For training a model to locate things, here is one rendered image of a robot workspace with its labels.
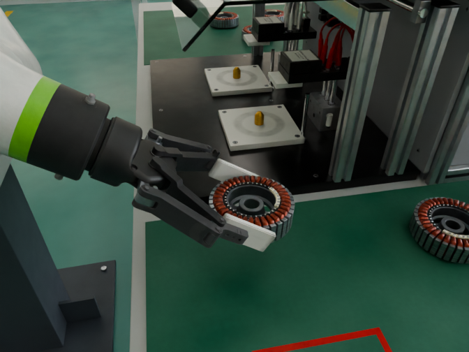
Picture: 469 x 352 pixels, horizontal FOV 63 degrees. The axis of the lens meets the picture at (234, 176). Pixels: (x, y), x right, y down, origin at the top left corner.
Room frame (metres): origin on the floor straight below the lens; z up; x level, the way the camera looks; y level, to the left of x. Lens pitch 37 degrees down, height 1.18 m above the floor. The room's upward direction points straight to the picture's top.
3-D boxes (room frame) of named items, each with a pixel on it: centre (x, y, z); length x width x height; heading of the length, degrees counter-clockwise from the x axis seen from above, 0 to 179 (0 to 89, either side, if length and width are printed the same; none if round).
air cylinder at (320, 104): (0.73, -0.19, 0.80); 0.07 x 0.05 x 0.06; 11
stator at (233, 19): (1.51, 0.04, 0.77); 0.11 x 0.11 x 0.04
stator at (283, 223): (0.38, -0.02, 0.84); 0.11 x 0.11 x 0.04
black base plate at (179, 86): (0.82, -0.04, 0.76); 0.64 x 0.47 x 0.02; 11
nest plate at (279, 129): (0.70, -0.05, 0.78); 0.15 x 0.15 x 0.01; 11
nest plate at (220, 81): (0.94, -0.01, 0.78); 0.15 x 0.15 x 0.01; 11
